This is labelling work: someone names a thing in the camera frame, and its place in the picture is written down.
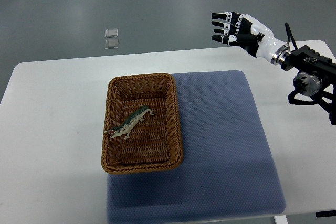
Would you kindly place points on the blue grey fabric mat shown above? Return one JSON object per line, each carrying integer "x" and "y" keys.
{"x": 227, "y": 170}

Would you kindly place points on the black table control panel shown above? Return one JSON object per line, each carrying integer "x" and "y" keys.
{"x": 323, "y": 214}

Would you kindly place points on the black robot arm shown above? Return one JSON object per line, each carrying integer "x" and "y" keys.
{"x": 315, "y": 80}

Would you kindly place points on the white table leg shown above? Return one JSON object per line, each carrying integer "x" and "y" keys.
{"x": 281, "y": 219}

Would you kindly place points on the upper clear floor tile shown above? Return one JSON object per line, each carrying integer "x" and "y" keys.
{"x": 111, "y": 32}

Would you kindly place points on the dark green toy crocodile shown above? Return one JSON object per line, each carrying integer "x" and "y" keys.
{"x": 129, "y": 123}

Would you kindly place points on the brown wicker basket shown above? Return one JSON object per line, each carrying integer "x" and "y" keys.
{"x": 154, "y": 145}

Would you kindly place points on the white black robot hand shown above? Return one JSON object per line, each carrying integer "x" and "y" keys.
{"x": 242, "y": 30}

